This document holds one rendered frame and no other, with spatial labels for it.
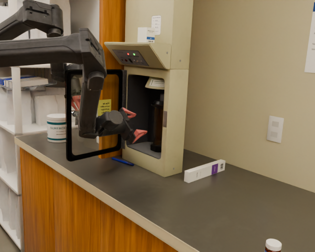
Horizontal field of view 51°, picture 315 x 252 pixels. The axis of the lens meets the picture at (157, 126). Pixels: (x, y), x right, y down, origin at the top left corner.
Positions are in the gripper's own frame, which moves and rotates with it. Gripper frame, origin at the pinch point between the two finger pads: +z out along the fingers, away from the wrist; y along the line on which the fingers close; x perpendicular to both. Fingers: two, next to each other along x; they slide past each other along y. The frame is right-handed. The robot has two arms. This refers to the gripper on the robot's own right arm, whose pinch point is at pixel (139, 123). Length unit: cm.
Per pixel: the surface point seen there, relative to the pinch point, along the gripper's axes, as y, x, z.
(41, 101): 94, 82, 9
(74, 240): -16, 64, -17
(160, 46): 14.3, -28.7, 4.2
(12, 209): 54, 157, -10
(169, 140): -9.4, 2.5, 12.2
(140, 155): -2.2, 21.7, 10.2
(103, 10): 53, -19, 2
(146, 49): 16.4, -25.4, 0.5
